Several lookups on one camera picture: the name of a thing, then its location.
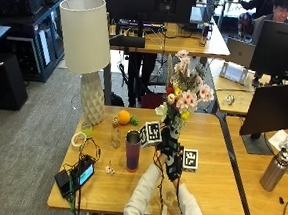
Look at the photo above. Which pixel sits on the bouquet of artificial flowers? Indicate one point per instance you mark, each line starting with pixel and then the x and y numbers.
pixel 185 94

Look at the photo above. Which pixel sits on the white marker cube on right glove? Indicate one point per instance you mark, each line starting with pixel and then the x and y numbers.
pixel 190 159

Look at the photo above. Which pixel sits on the white marker cube on glove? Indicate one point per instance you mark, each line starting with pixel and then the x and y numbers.
pixel 150 134
pixel 190 159

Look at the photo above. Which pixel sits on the white marker cube on left glove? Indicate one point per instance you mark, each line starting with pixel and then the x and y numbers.
pixel 150 134

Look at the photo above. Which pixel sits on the green toy vegetable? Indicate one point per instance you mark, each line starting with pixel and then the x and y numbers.
pixel 134 121

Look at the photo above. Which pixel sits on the purple steel tumbler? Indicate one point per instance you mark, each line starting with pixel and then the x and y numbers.
pixel 132 151

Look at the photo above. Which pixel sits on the orange toy fruit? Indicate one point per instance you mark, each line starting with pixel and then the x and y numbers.
pixel 124 117

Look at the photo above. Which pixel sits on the clear glass bottle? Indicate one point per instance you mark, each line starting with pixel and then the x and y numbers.
pixel 116 133

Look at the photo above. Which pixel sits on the small loose pink flower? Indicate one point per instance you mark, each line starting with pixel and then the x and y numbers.
pixel 109 170

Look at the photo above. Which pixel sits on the roll of white tape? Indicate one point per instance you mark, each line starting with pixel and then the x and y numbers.
pixel 78 140

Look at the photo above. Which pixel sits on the white stand with screen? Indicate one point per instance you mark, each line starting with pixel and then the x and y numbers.
pixel 234 73

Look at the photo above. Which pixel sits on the wooden back desk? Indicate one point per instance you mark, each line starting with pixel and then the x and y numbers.
pixel 185 44

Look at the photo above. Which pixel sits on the black device with lit screen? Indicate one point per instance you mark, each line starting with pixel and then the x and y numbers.
pixel 84 174

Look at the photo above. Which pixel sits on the wooden side desk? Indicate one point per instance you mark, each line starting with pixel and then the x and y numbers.
pixel 264 190

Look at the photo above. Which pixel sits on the steel water bottle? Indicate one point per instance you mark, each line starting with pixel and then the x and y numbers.
pixel 275 169

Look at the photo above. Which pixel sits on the large black computer monitor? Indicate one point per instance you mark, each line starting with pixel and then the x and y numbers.
pixel 273 111

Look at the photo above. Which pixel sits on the white paper sheet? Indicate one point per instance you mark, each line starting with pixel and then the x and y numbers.
pixel 282 139

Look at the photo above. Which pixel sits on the silver laptop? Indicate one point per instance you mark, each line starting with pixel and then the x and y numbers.
pixel 240 52

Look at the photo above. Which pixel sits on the black power box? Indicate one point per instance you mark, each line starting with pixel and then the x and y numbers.
pixel 62 181

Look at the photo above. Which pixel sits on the white table lamp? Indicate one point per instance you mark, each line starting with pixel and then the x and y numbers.
pixel 85 39

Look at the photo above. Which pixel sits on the black monitor on back desk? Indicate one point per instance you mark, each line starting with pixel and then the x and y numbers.
pixel 142 2

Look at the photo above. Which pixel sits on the black shelf unit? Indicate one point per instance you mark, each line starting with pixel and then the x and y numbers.
pixel 29 35

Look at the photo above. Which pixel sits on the black computer tower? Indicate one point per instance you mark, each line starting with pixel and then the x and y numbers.
pixel 5 81

